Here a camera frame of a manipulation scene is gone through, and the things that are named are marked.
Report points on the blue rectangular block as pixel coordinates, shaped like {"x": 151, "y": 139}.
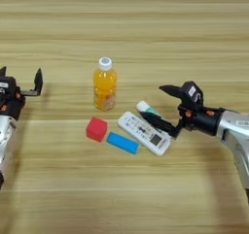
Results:
{"x": 123, "y": 143}

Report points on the white remote control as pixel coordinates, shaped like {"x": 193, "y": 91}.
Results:
{"x": 142, "y": 132}

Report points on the orange juice bottle white cap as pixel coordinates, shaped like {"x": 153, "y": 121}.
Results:
{"x": 104, "y": 85}

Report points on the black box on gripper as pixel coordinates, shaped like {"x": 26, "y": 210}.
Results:
{"x": 7, "y": 85}
{"x": 193, "y": 93}

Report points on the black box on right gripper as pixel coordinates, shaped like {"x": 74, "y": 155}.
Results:
{"x": 193, "y": 93}

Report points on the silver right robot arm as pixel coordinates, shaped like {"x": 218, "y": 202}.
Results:
{"x": 235, "y": 131}

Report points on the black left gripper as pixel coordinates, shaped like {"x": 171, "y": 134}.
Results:
{"x": 13, "y": 106}

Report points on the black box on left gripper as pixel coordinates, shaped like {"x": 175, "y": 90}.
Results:
{"x": 7, "y": 85}

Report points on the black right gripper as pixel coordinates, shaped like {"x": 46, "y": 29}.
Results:
{"x": 204, "y": 119}

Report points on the red cube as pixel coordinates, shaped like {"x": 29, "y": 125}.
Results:
{"x": 96, "y": 129}

